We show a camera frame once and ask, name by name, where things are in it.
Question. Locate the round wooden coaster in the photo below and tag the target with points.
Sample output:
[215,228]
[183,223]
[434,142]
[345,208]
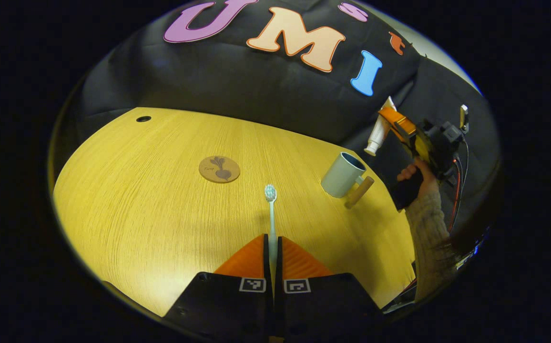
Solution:
[219,169]

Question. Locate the white toothpaste tube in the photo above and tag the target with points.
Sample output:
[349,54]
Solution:
[378,138]

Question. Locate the black backdrop cloth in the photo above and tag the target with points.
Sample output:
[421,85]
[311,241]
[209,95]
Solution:
[256,85]

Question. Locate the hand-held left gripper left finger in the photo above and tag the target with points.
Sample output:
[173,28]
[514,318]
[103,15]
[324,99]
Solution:
[223,305]

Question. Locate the white toothbrush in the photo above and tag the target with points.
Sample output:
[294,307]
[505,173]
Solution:
[271,224]

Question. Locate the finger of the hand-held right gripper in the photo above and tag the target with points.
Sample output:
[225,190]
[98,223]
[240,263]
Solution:
[390,116]
[406,131]

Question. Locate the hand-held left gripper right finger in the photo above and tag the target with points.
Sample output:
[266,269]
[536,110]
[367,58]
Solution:
[328,305]

